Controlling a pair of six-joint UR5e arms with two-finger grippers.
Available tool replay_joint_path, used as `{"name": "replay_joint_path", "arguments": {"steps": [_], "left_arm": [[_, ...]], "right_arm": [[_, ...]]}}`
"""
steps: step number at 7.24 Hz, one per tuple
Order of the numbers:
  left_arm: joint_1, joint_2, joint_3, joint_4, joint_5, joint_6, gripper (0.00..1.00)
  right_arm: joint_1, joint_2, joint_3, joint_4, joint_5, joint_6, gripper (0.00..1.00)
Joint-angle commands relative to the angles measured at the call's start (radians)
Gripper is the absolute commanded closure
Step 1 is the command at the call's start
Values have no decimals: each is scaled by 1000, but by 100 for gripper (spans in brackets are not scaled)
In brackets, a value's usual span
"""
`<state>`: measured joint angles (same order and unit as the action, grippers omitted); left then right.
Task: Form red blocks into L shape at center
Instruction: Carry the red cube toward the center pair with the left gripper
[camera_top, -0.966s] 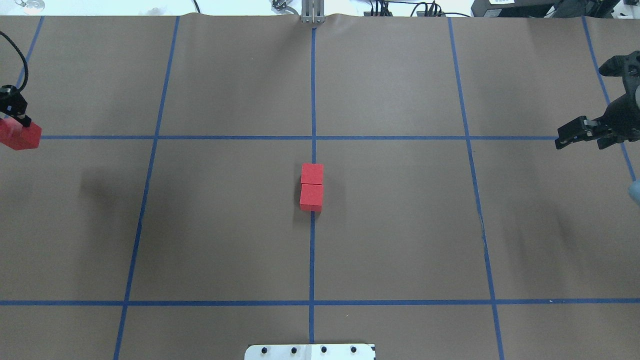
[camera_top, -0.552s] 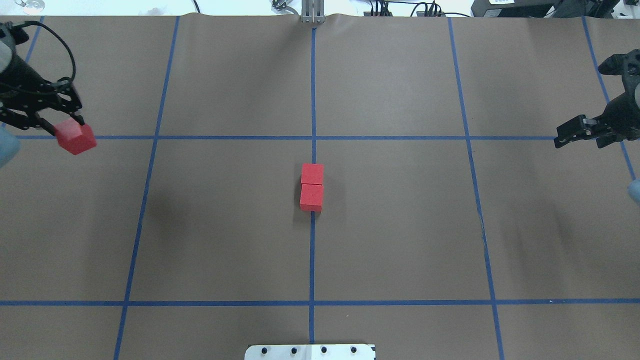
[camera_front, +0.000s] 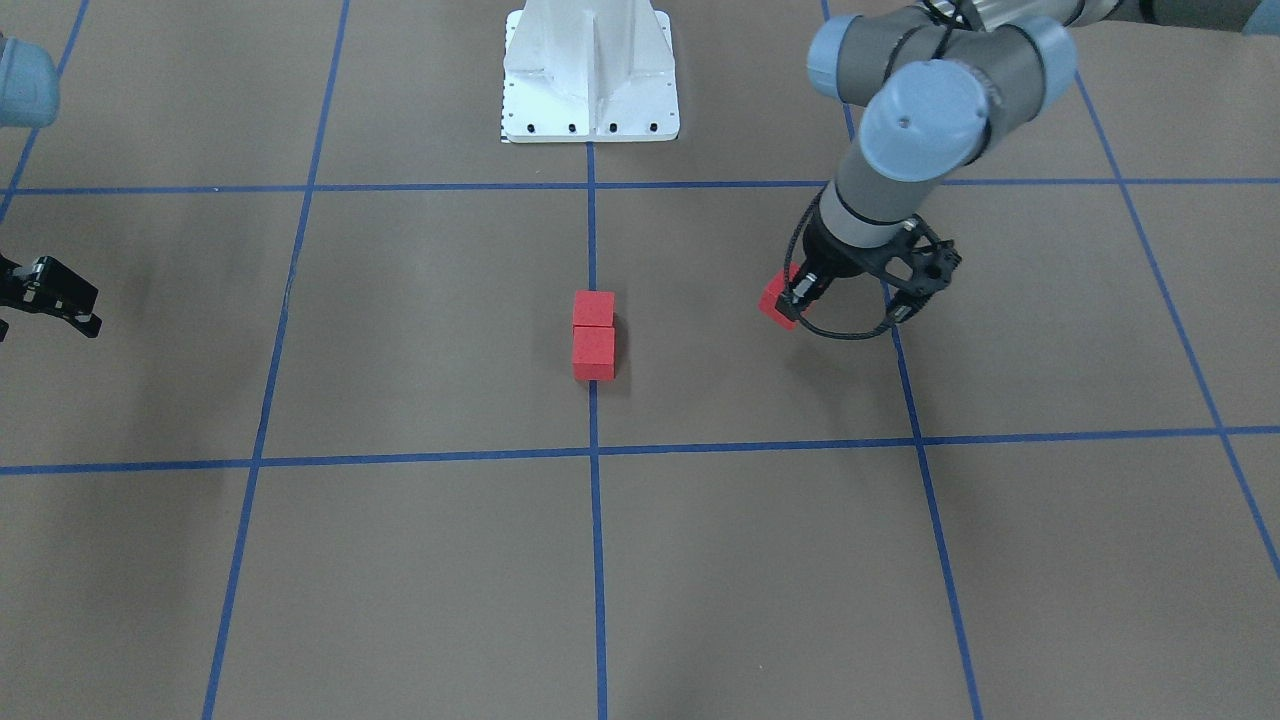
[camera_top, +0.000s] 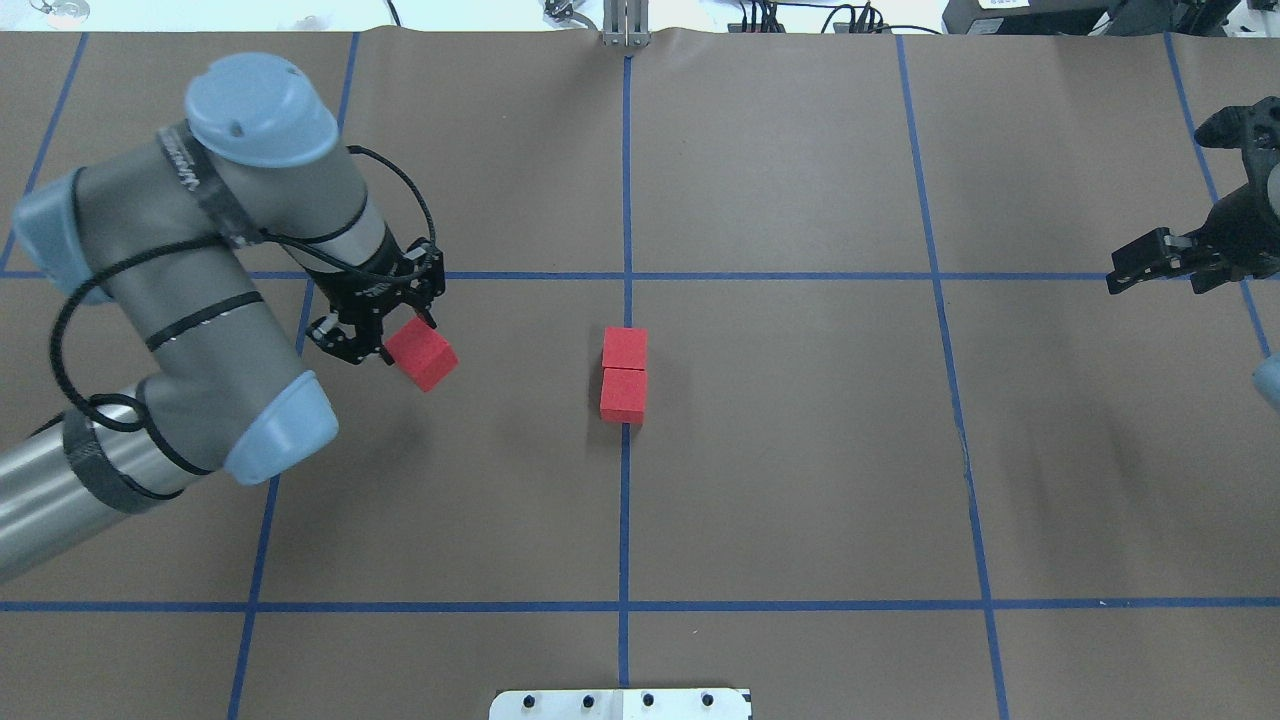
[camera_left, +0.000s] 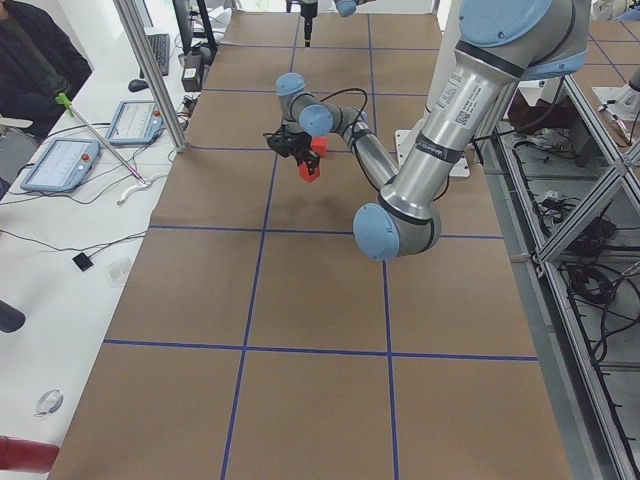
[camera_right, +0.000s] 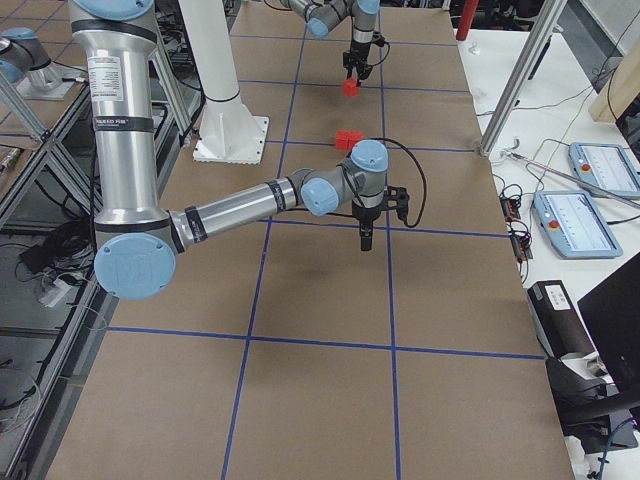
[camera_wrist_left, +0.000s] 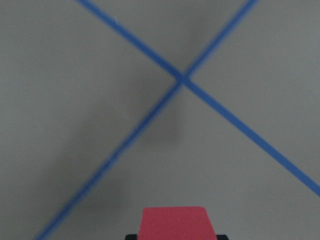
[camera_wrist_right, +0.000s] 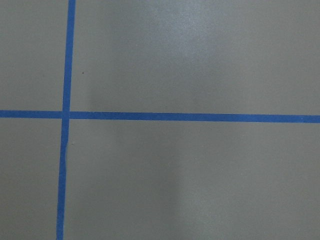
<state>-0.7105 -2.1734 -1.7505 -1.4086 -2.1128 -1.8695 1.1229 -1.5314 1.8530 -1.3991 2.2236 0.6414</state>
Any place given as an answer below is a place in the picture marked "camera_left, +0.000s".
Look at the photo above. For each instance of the black keyboard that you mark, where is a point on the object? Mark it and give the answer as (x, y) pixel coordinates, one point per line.
(160, 44)

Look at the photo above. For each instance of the brown paper table cover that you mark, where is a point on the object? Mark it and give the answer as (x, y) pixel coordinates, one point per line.
(254, 340)

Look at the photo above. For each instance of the black power adapter box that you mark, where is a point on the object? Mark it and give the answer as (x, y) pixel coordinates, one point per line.
(192, 74)

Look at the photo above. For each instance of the small black square sensor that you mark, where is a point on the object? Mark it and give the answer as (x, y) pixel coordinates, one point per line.
(82, 261)

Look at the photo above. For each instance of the teach pendant tablet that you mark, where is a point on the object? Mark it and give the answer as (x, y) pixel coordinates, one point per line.
(63, 166)
(135, 123)

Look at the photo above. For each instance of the white camera stand column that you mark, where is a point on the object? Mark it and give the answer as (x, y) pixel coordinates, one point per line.
(432, 121)

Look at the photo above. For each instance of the near teach pendant tablet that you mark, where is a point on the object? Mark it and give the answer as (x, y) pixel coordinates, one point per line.
(63, 166)

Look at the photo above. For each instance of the far teach pendant tablet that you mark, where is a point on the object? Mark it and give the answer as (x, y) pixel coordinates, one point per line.
(135, 123)

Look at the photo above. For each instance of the red object at edge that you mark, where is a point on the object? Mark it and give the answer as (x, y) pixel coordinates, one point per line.
(27, 456)

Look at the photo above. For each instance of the aluminium frame post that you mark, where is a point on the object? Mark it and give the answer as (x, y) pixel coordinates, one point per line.
(136, 35)

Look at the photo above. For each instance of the grabber stick green handle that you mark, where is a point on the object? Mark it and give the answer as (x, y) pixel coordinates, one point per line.
(63, 100)

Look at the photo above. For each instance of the black computer mouse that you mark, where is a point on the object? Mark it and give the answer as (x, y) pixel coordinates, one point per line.
(137, 85)

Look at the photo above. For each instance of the red cube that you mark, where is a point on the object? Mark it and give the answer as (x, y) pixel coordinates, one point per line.
(308, 172)
(319, 145)

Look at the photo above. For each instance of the seated person in black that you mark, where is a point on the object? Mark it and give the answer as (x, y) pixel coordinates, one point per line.
(38, 62)

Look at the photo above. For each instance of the clear tape roll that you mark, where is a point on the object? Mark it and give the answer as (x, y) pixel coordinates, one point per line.
(49, 403)

